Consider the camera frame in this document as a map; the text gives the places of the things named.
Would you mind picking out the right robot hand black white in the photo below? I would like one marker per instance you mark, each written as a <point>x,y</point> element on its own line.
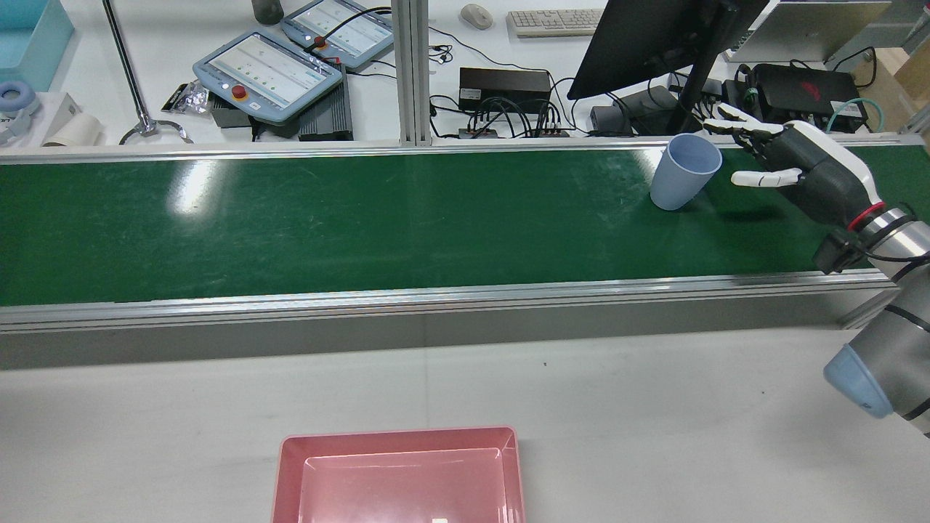
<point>828,178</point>

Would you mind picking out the light blue plastic cup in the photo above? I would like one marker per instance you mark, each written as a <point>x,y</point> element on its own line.
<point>683,174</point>

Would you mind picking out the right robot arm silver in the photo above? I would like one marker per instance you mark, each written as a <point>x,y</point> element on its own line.
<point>904,319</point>

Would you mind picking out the brown cardboard box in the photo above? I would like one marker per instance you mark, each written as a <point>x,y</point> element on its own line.
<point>901,80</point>

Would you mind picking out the black hub box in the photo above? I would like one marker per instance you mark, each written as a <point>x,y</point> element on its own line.
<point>505,87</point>

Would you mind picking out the black ribbed device box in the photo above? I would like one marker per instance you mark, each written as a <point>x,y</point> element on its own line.
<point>327,116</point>

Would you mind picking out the pink plastic box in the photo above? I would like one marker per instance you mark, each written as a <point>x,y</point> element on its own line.
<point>399,479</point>

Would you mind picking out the dark grey cup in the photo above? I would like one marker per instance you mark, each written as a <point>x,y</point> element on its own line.
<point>267,10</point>

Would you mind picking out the light blue storage box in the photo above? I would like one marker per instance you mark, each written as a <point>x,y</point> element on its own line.
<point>29,43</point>

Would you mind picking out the black mini computer red logo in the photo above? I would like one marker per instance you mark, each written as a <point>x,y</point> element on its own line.
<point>806,91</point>

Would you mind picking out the silver laptop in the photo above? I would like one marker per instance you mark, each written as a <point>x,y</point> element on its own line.
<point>806,29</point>

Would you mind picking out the black monitor stand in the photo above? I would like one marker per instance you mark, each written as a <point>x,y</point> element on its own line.
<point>701,80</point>

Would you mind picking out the grey power adapter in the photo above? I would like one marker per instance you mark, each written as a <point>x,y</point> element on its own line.
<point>639,109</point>

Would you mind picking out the black monitor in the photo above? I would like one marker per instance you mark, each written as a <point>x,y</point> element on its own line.
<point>654,43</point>

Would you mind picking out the beige keyboard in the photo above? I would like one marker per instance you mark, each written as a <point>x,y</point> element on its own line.
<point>556,22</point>

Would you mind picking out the beige computer mouse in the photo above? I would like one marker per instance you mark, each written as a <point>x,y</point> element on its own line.
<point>476,16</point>

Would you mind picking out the green conveyor belt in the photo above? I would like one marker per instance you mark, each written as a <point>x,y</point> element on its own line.
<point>363,225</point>

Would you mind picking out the grey teach pendant red button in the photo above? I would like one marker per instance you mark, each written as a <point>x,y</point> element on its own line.
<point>265,73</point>

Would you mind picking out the silver foil packet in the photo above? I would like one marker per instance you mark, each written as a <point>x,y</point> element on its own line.
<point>187,96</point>

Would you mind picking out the metal rod stand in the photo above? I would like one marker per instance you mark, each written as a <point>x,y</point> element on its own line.
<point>131,73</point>

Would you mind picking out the white paper roll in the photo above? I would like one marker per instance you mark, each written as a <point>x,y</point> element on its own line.
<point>73,131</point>

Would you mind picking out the blue white headphones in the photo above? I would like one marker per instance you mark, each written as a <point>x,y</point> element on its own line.
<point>14,102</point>

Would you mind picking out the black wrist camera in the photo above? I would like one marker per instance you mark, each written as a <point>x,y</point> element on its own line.
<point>839,250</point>

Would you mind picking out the aluminium conveyor side rail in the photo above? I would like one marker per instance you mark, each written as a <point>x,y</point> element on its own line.
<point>436,298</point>
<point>218,152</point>

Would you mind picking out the aluminium profile post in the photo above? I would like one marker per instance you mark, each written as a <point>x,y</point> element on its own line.
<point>412,73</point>

